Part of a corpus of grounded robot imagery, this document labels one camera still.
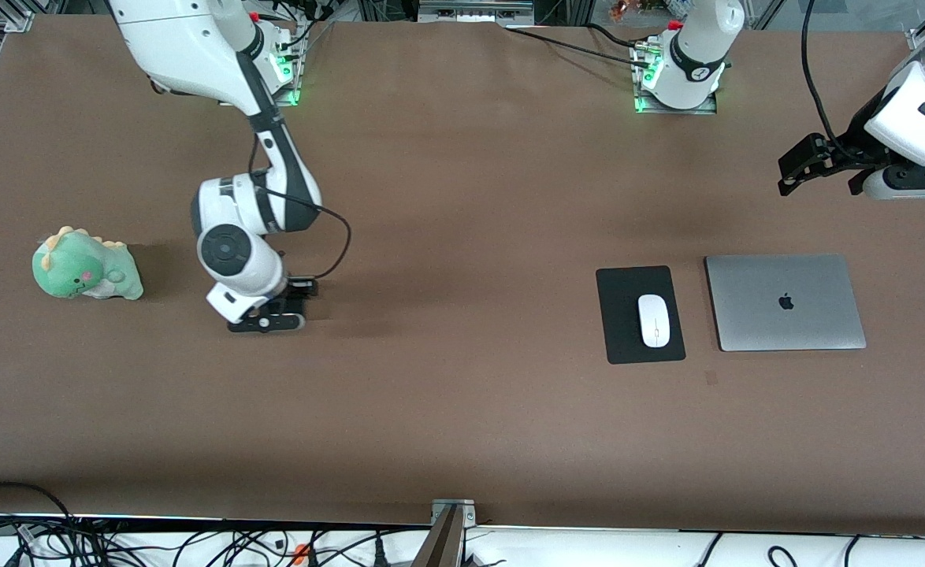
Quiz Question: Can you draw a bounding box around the white computer mouse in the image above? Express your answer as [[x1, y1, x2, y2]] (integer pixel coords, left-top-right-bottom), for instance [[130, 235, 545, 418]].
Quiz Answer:
[[637, 294, 671, 349]]

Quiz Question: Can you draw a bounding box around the black mouse pad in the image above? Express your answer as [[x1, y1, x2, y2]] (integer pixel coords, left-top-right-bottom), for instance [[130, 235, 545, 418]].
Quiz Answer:
[[595, 265, 687, 365]]

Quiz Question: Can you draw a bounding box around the silver apple laptop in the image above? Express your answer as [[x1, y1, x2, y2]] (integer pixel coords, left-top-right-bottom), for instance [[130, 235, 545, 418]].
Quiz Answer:
[[704, 253, 867, 352]]

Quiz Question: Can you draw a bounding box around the green dinosaur plush toy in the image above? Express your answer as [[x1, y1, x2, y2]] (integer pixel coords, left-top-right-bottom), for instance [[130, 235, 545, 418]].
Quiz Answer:
[[32, 226, 145, 302]]

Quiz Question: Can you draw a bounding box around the grey metal box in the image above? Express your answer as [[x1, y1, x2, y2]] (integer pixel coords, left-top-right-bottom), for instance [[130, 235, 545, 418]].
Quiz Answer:
[[418, 0, 536, 24]]

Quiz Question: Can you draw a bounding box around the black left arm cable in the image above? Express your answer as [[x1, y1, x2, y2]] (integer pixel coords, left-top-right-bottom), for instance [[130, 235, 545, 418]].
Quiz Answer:
[[801, 0, 854, 152]]

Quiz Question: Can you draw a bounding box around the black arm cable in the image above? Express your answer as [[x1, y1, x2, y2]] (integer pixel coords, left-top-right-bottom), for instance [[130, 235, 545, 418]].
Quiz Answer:
[[248, 132, 352, 281], [801, 0, 854, 152]]

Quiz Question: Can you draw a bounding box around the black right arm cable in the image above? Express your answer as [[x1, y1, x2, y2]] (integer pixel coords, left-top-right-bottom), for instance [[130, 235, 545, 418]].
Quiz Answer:
[[248, 132, 352, 281]]

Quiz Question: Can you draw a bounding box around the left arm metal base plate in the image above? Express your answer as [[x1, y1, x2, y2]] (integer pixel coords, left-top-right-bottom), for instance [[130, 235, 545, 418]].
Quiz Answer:
[[630, 39, 720, 116]]

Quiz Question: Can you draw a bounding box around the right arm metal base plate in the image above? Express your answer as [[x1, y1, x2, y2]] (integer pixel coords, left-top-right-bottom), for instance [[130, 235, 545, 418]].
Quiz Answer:
[[266, 20, 303, 106]]

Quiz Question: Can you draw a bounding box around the long black table cable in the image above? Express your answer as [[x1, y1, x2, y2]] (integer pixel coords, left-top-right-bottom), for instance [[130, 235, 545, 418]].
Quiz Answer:
[[503, 26, 654, 65]]

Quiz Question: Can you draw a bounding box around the small metal edge bracket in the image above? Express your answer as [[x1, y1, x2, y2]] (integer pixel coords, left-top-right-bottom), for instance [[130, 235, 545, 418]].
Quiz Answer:
[[431, 498, 477, 527]]

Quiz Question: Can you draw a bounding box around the grey metal profile post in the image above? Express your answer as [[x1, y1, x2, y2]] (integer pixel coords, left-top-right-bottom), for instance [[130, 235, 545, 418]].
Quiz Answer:
[[411, 506, 464, 567]]

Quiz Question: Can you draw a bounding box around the looping black floor cable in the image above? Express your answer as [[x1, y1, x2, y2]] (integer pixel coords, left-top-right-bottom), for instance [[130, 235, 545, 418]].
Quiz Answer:
[[0, 481, 79, 525]]

